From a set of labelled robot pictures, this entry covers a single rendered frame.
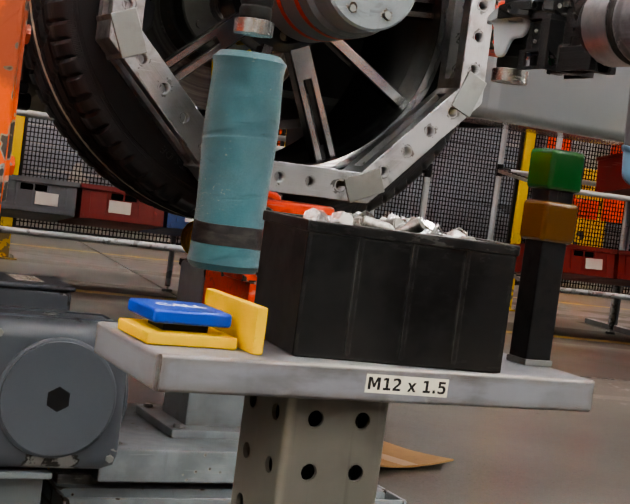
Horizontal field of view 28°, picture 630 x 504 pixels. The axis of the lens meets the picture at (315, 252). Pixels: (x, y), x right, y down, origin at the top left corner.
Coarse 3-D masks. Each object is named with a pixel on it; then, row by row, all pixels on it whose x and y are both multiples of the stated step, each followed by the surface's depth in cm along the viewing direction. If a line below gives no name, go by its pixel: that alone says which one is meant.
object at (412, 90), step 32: (224, 0) 171; (416, 0) 180; (448, 0) 180; (224, 32) 168; (384, 32) 195; (416, 32) 186; (192, 64) 167; (288, 64) 174; (352, 64) 177; (384, 64) 192; (416, 64) 184; (320, 96) 175; (352, 96) 197; (384, 96) 181; (416, 96) 180; (320, 128) 176; (352, 128) 187; (384, 128) 179; (288, 160) 184; (320, 160) 176; (352, 160) 176
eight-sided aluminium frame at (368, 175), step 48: (144, 0) 152; (480, 0) 173; (144, 48) 152; (480, 48) 174; (144, 96) 158; (432, 96) 176; (480, 96) 175; (192, 144) 157; (384, 144) 173; (432, 144) 172; (288, 192) 163; (336, 192) 166
